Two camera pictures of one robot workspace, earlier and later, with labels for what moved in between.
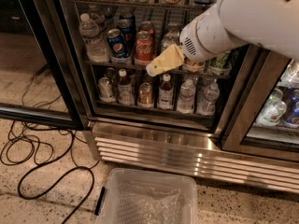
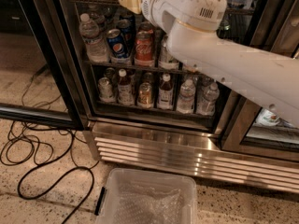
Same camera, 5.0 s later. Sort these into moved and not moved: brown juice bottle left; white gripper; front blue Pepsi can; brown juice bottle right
Moved: white gripper
Not moved: brown juice bottle right; brown juice bottle left; front blue Pepsi can
